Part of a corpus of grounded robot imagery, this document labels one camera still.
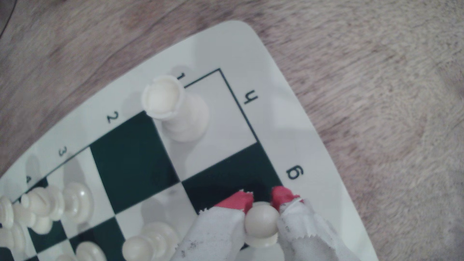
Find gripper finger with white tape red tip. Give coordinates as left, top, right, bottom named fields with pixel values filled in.
left=170, top=190, right=254, bottom=261
left=271, top=186, right=360, bottom=261

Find white chess bishop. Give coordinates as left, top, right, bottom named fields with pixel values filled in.
left=21, top=182, right=94, bottom=225

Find white chess pawn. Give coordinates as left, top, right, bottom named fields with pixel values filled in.
left=121, top=222, right=179, bottom=261
left=244, top=201, right=281, bottom=249
left=54, top=241, right=107, bottom=261

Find green white chess mat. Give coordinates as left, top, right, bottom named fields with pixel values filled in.
left=0, top=20, right=379, bottom=261

